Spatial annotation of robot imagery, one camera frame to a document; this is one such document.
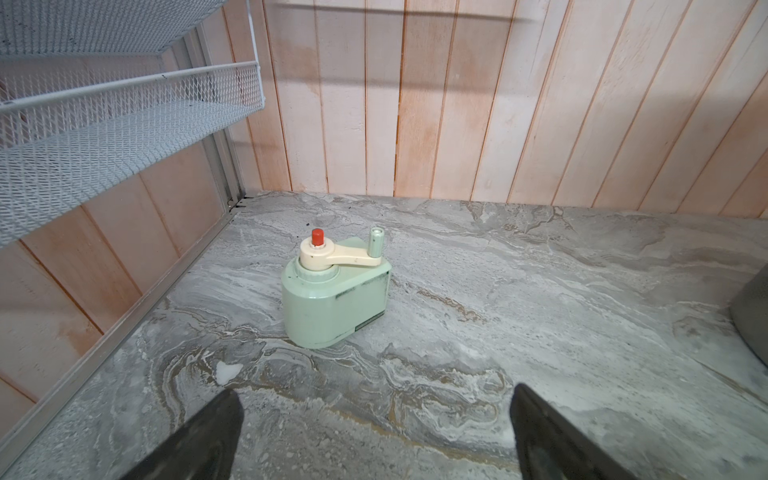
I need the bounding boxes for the white wire mesh shelf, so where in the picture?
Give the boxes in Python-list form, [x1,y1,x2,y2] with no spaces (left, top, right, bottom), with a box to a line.
[1,1,266,245]

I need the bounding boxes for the grey trash bin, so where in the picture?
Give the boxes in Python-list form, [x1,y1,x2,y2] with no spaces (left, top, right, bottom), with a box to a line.
[729,266,768,365]

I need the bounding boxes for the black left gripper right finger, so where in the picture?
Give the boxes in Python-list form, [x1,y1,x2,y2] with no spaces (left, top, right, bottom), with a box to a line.
[510,383,635,479]

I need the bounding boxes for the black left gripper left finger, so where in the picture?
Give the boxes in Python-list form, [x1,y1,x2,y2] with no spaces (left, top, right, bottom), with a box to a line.
[123,389,244,479]

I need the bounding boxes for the green small box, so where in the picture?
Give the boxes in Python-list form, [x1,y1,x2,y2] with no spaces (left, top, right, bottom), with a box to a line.
[281,226,392,349]

